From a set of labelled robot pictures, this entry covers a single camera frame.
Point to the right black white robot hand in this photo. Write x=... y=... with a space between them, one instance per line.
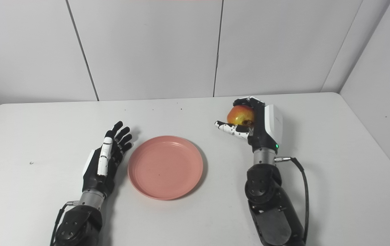
x=266 y=133

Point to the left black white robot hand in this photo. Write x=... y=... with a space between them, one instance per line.
x=94 y=177

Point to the red yellow apple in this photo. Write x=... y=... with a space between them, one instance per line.
x=240 y=114

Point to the pink round plate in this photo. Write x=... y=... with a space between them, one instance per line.
x=165 y=167

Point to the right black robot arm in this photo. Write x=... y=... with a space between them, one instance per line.
x=270 y=205

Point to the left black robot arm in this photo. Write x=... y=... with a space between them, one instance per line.
x=78 y=225

